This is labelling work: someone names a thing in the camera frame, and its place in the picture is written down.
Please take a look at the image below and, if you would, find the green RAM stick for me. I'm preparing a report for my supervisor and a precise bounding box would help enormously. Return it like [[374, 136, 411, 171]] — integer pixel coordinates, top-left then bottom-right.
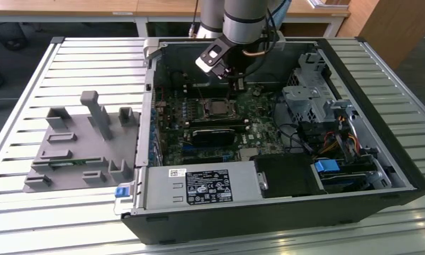
[[50, 158, 103, 167]]

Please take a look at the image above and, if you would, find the grey power supply unit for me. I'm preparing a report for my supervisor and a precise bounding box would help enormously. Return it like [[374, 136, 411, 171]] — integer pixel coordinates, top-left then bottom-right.
[[142, 160, 266, 209]]

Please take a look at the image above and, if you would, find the orange yellow wire bundle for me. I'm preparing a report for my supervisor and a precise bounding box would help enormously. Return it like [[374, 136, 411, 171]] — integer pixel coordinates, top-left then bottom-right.
[[320, 131, 363, 155]]

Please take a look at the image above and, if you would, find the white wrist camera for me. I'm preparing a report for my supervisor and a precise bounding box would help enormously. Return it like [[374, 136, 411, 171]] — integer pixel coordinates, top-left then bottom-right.
[[195, 37, 235, 79]]

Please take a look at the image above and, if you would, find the black PC case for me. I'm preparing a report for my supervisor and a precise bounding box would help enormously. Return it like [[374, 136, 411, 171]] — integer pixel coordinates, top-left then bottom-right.
[[120, 37, 425, 245]]

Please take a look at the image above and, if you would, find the blue disk carrier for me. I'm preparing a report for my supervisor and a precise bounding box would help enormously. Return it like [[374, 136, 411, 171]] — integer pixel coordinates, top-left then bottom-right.
[[315, 158, 340, 175]]

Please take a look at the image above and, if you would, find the black graphics card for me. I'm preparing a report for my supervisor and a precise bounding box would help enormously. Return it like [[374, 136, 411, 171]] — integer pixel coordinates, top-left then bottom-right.
[[191, 128, 238, 146]]

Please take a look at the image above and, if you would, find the grey parts rack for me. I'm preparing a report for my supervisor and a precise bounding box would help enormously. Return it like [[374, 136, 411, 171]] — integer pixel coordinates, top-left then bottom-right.
[[23, 90, 143, 193]]

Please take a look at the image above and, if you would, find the green motherboard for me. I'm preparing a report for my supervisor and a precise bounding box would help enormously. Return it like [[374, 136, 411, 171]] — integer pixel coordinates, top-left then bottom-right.
[[152, 84, 288, 165]]

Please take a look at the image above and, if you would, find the metal socket cover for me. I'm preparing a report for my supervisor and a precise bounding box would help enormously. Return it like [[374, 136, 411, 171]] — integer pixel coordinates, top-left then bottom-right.
[[204, 98, 239, 117]]

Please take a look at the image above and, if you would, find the wooden cabinet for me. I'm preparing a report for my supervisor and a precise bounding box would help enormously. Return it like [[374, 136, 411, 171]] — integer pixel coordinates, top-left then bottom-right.
[[336, 0, 425, 70]]

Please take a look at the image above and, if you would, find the white paper stack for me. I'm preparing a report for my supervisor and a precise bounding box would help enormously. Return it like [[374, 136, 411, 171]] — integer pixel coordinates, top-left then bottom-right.
[[307, 0, 352, 7]]

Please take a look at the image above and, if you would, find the silver CPU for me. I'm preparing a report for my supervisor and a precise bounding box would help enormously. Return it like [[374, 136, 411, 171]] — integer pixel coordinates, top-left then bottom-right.
[[211, 101, 232, 114]]

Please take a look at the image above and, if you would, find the silver drive cage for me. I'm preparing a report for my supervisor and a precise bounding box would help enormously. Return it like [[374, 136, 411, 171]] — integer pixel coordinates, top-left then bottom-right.
[[282, 52, 344, 124]]

